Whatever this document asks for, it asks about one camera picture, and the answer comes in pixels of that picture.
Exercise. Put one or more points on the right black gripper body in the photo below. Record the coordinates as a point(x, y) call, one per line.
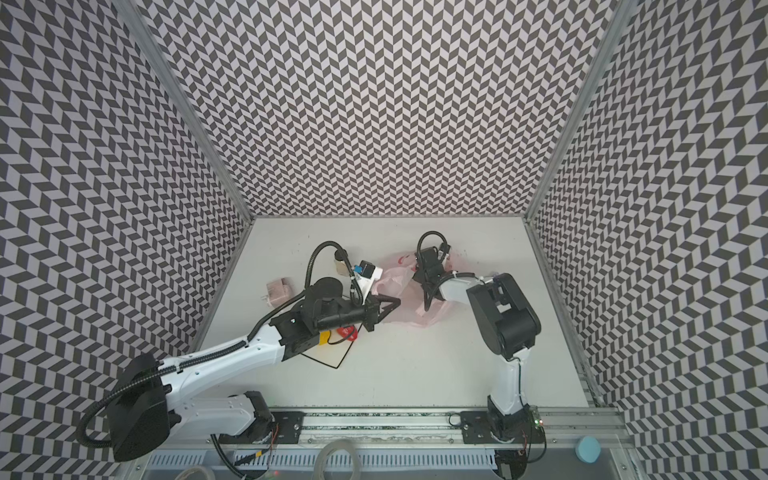
point(429, 280)

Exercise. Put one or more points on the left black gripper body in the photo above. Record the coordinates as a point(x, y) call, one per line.
point(352, 313)

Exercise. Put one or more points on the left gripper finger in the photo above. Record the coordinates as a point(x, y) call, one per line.
point(373, 318)
point(387, 303)

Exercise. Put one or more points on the pink plastic bag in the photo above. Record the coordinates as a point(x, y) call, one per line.
point(397, 280)

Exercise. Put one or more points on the fake strawberry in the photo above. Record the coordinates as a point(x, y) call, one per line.
point(349, 333)

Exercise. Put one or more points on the fake yellow fruit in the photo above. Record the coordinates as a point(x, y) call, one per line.
point(326, 338)

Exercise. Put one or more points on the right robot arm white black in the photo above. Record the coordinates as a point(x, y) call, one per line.
point(507, 324)

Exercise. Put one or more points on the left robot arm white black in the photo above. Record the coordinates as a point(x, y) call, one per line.
point(157, 400)

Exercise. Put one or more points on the pink block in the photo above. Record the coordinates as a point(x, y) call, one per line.
point(278, 292)

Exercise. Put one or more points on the glass jar black lid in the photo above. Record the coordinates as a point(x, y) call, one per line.
point(341, 262)

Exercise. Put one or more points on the clear tube loop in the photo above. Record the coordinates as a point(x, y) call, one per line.
point(337, 451)

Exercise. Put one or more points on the teal round cap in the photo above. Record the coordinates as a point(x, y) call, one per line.
point(588, 449)

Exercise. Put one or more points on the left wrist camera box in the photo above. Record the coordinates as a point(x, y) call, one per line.
point(366, 273)

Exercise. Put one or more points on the aluminium front rail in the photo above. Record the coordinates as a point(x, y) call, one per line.
point(402, 427)

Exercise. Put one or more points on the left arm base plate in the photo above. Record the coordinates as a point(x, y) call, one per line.
point(282, 427)

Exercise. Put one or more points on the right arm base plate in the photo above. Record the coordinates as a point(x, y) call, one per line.
point(482, 427)

